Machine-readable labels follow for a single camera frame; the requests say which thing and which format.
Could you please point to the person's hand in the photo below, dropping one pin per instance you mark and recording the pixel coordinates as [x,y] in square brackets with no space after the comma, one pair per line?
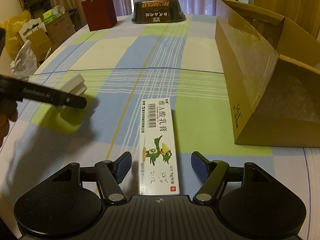
[8,112]

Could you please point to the large open cardboard box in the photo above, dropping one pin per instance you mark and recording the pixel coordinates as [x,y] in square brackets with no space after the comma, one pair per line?
[271,67]

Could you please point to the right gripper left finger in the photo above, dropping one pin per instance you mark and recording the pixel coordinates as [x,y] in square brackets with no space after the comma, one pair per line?
[109,175]

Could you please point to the yellow plastic bag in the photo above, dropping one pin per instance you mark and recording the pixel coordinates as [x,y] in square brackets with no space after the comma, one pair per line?
[12,25]

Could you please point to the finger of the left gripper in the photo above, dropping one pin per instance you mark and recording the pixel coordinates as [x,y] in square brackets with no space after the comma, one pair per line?
[17,90]

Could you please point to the brown cardboard box stack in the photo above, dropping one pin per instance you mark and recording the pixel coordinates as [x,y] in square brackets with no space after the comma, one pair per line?
[45,41]

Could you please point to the golden brown curtain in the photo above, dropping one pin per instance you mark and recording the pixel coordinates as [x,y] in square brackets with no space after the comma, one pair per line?
[305,13]

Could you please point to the crumpled silver foil bag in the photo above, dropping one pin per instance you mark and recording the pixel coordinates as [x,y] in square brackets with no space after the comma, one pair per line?
[25,63]

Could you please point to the white ointment box with bird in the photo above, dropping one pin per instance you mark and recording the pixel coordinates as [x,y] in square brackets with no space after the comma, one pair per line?
[158,172]

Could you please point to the white power adapter plug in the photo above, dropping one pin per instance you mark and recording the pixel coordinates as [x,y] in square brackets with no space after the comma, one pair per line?
[76,86]

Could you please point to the black Honglu food container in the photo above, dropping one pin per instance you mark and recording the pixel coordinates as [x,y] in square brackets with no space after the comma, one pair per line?
[157,11]

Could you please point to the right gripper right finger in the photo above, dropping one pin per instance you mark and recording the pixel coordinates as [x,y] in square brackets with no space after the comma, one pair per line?
[212,174]

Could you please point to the dark red paper bag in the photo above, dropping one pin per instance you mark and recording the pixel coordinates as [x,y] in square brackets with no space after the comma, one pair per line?
[99,14]

